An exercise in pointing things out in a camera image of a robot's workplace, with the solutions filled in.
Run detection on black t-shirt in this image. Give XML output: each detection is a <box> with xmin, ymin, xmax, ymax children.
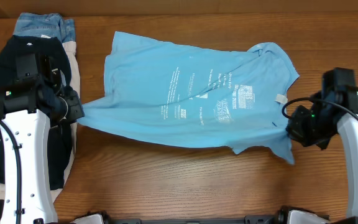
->
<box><xmin>0</xmin><ymin>35</ymin><xmax>73</xmax><ymax>190</ymax></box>

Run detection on light blue printed t-shirt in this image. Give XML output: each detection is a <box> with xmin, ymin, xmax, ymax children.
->
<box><xmin>79</xmin><ymin>32</ymin><xmax>299</xmax><ymax>164</ymax></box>

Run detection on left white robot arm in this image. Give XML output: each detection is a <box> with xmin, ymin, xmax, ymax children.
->
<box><xmin>0</xmin><ymin>54</ymin><xmax>84</xmax><ymax>223</ymax></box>

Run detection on blue denim jeans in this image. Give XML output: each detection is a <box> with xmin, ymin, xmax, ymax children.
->
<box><xmin>13</xmin><ymin>12</ymin><xmax>76</xmax><ymax>43</ymax></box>

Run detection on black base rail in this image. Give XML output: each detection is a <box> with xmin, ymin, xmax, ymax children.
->
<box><xmin>70</xmin><ymin>205</ymin><xmax>331</xmax><ymax>224</ymax></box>

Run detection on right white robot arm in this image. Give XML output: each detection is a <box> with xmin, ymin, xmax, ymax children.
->
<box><xmin>286</xmin><ymin>68</ymin><xmax>358</xmax><ymax>223</ymax></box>

